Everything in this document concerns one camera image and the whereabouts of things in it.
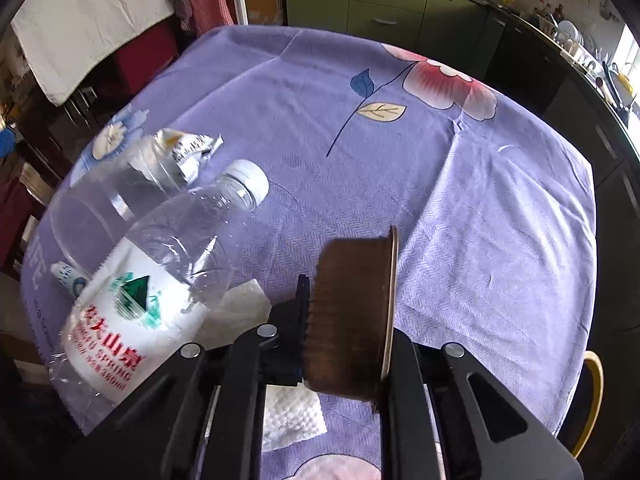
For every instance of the white hanging cloth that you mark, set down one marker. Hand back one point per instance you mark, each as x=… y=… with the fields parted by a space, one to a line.
x=90 y=20

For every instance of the dark condiment bottles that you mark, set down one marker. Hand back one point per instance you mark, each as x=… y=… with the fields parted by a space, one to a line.
x=547 y=12

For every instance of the black pan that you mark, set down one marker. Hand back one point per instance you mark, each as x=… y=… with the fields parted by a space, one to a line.
x=612 y=87

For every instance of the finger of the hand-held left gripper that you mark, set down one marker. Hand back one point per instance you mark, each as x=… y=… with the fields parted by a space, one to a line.
x=6 y=144

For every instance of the white dish rack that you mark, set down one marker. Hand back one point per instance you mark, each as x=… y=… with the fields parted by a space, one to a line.
x=570 y=37

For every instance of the white paper napkin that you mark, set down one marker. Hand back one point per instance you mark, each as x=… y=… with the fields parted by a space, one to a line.
x=295 y=415

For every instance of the clear plastic cup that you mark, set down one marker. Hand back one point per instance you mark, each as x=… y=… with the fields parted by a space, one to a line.
x=85 y=220

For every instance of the silver wrapper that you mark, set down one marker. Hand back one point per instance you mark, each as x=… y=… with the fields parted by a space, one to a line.
x=185 y=150

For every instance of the dark lower cabinets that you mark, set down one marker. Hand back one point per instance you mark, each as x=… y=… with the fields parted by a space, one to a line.
x=550 y=100

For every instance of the blue bin with yellow rim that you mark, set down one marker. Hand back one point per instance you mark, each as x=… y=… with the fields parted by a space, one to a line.
x=597 y=385

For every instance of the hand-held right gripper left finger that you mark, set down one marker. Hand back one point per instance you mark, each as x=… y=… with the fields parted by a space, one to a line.
x=287 y=340

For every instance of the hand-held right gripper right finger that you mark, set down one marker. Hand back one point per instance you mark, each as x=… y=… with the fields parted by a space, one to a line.
x=405 y=385

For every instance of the brown ribbed foil cup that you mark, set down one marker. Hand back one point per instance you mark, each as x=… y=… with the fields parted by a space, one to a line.
x=350 y=310

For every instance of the purple floral tablecloth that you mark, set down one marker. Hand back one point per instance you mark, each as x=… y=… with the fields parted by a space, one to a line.
x=400 y=160

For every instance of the clear plastic bottle white label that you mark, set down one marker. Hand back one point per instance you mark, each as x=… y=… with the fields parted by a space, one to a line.
x=150 y=280

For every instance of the green lower cabinets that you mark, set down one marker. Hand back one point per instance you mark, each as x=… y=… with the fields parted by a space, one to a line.
x=380 y=5

